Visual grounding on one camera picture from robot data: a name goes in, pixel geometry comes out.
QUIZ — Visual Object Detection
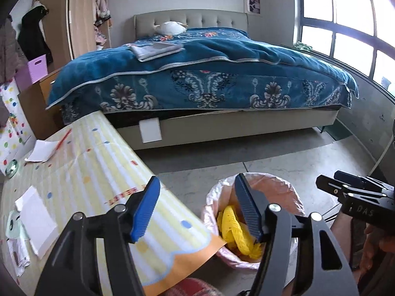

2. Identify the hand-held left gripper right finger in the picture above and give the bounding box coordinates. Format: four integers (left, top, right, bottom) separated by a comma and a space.
234, 173, 358, 296

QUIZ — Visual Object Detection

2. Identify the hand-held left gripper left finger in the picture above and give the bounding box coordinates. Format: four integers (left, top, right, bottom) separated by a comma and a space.
34, 175, 161, 296

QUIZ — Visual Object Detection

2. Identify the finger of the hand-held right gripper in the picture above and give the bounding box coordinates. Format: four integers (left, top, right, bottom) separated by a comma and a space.
315, 175, 371, 198
334, 170, 395, 192

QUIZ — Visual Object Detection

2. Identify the yellow mesh net bag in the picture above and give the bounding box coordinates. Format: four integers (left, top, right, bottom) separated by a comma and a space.
217, 205, 263, 258

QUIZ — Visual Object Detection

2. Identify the trash bin with pink bag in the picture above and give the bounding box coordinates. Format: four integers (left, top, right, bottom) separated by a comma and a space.
201, 173, 306, 272

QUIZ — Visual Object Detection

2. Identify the person's right hand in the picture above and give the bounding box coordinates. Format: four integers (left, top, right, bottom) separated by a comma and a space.
359, 222, 395, 272

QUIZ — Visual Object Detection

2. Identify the dark green floor mat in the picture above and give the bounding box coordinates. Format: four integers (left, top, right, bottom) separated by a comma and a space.
324, 120, 354, 141

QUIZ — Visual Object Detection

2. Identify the striped dotted tablecloth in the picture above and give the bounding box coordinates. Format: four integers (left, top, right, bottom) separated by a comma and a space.
0, 111, 225, 296

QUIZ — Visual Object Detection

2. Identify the white card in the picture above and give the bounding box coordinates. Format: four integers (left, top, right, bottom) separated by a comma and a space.
139, 119, 162, 143

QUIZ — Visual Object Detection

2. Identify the person's plaid clothing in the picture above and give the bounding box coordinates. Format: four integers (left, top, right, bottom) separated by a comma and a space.
165, 277, 226, 296

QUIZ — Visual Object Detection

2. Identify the red stick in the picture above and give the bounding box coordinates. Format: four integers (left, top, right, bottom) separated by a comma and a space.
55, 129, 73, 151

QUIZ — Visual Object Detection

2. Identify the white block pad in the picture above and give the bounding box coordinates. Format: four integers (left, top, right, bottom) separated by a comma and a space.
15, 186, 59, 259

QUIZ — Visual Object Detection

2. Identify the green round tin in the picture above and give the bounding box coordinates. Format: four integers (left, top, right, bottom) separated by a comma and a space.
4, 159, 20, 179

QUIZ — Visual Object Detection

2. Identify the wooden drawer cabinet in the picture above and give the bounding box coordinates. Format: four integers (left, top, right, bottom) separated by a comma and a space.
19, 68, 67, 139

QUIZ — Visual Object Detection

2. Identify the polka-dot covered cabinet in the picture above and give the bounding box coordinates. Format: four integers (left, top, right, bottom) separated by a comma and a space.
0, 78, 37, 175

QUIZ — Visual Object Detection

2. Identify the blue floral blanket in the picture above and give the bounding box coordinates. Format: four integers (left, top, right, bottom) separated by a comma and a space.
46, 27, 360, 124

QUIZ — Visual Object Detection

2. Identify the folded grey cloth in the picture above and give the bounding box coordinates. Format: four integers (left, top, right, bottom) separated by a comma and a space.
129, 41, 185, 61

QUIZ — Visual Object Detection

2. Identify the large paned window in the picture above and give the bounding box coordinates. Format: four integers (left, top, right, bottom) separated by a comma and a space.
293, 0, 395, 96

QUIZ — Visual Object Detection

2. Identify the purple plastic basket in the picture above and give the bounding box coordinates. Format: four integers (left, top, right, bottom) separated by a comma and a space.
15, 55, 49, 92

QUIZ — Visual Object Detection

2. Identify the white pillow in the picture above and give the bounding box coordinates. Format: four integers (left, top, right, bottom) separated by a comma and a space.
153, 21, 188, 35

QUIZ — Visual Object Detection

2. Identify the grey upholstered bed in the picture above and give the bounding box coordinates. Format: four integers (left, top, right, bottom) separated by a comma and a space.
46, 9, 360, 151

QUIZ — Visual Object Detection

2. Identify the wooden wardrobe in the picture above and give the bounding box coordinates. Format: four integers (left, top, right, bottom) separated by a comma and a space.
32, 0, 113, 68

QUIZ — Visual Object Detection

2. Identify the brown quilted jacket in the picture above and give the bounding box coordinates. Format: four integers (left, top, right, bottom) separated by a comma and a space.
0, 17, 28, 82

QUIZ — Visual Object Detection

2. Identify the black coat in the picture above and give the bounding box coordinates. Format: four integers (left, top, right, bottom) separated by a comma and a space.
18, 4, 53, 65

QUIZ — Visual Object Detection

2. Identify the pink garment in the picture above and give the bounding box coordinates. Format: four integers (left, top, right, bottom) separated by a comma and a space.
93, 0, 108, 17

